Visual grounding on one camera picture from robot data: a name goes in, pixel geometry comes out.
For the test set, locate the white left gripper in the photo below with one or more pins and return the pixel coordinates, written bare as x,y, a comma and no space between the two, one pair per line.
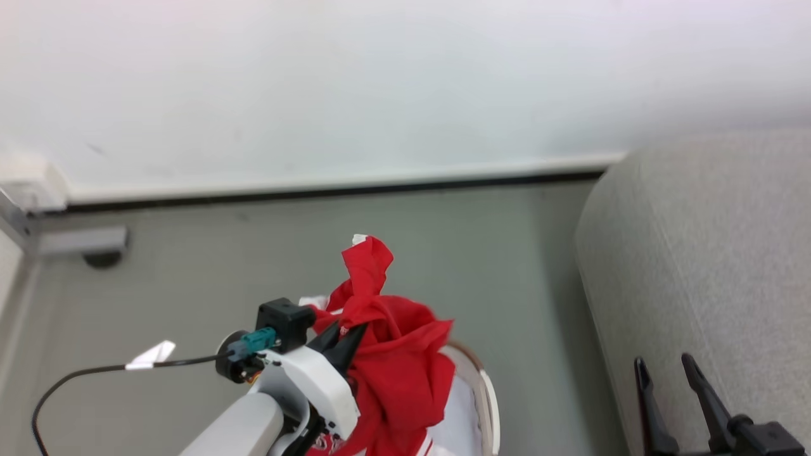
313,383

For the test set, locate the grey metal frame foot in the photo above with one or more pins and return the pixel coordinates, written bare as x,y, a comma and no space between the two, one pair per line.
73,239

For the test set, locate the black round caster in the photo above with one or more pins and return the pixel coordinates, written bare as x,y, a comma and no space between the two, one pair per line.
101,259

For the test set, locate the grey fabric sofa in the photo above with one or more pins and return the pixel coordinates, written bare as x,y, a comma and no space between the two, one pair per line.
709,278

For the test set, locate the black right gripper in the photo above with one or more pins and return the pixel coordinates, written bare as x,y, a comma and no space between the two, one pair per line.
763,438

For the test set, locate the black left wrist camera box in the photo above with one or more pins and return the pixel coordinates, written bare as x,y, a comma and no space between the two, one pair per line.
285,323

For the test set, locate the red clothing item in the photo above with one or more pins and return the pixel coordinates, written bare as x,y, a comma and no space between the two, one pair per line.
393,361

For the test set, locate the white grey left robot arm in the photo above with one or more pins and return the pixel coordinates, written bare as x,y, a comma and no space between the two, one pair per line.
237,427

